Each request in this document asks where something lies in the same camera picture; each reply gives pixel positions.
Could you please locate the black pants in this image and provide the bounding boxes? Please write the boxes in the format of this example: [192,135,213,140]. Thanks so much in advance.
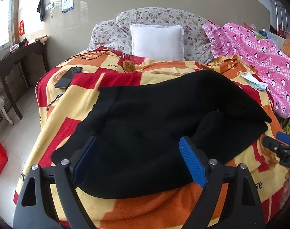
[51,70,272,199]

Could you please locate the blue face mask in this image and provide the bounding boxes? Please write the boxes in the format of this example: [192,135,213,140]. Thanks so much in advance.
[237,71,268,91]

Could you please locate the pink penguin blanket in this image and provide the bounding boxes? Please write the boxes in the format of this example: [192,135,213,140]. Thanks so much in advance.
[201,23,290,118]

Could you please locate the orange plush toy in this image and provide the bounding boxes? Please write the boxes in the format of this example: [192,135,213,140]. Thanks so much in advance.
[282,32,290,58]

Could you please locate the red orange yellow blanket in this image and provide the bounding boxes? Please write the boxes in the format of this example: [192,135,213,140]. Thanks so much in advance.
[14,47,281,228]

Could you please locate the black clip on blanket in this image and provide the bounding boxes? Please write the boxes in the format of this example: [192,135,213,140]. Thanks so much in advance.
[46,93,63,112]

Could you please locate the metal stair railing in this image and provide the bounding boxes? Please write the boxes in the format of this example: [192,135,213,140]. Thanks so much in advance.
[270,0,290,38]

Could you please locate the black power strip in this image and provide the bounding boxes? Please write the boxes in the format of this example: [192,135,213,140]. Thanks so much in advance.
[54,66,83,89]

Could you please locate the dark wooden desk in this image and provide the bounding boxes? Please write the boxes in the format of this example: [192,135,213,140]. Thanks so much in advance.
[0,36,50,119]

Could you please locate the white square pillow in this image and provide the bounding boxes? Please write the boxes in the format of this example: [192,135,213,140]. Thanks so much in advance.
[130,24,184,61]

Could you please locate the floral quilt pile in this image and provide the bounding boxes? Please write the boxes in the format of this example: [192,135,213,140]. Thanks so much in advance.
[88,7,213,64]

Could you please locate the dark hanging cloth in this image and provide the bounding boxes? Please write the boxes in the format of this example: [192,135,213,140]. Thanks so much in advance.
[36,0,46,22]

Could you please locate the black cable on bed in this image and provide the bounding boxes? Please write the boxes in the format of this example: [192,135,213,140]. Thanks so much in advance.
[65,50,126,73]

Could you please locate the red wall sticker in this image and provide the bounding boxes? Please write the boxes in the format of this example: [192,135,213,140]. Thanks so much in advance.
[18,20,24,36]

